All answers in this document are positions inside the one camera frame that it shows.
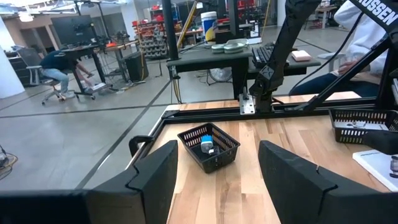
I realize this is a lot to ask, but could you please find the small black plastic basket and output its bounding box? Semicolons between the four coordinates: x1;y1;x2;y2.
177;122;241;174

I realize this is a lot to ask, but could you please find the black monitor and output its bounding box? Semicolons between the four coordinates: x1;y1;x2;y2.
50;14;96;46

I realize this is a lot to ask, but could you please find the silver metal bracket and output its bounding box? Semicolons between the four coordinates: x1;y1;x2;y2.
239;93;256;115

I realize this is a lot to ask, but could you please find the black frame handle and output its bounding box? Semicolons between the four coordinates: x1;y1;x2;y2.
128;135;155;158

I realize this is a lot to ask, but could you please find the black floor bin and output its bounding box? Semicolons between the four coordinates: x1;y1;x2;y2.
124;51;150;83

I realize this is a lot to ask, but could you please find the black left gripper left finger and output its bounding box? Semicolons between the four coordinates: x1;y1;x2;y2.
0;139;179;224

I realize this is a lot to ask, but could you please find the yellow ladder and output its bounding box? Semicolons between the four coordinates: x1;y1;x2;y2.
176;0;199;50

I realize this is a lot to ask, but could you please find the wooden desk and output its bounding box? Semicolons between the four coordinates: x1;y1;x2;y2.
104;39;141;82

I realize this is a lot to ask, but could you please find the white and blue tub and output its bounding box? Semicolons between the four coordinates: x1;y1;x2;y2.
200;11;218;43

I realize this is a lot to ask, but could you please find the black frame upright post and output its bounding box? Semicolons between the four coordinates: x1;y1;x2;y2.
375;46;398;110

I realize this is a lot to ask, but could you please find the silver item in basket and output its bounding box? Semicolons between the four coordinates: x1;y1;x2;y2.
337;120;389;131

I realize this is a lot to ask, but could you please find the black rolling desk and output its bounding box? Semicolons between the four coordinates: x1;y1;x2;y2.
60;43;113;101

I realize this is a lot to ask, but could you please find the pink box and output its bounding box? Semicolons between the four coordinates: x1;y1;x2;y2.
291;50;312;62

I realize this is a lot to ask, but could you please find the person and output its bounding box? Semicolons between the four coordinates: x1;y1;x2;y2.
39;49;95;100
289;0;389;98

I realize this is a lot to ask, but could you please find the black aluminium table frame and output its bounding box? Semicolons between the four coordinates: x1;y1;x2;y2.
155;96;398;126

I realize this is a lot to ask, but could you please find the white flat board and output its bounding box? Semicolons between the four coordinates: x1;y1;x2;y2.
352;149;398;193

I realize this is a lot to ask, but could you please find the red parts bin shelving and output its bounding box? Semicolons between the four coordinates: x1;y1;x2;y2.
132;19;169;59

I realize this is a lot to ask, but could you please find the black keyboard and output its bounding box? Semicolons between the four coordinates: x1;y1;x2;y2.
251;43;290;68

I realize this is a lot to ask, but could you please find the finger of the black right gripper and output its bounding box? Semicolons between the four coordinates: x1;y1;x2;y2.
363;129;398;156

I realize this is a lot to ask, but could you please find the wide black plastic basket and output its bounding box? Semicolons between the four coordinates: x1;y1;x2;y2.
328;108;398;144

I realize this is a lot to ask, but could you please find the black diagonal frame brace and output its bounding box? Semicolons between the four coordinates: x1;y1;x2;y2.
294;39;391;112

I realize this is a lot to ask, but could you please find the grey mesh office chair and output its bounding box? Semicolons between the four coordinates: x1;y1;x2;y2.
17;47;67;106

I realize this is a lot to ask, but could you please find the black desk pole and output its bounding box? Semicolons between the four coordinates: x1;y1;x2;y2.
161;0;180;62

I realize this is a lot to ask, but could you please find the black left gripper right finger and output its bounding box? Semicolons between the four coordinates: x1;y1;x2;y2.
258;139;398;224

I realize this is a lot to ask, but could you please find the floor fan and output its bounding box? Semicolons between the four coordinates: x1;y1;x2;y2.
207;67;233;83

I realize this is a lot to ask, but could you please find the white and blue charger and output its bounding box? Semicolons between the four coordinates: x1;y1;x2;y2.
200;134;215;154

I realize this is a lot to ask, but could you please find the dark grey small item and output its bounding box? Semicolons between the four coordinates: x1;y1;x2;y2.
389;154;398;180

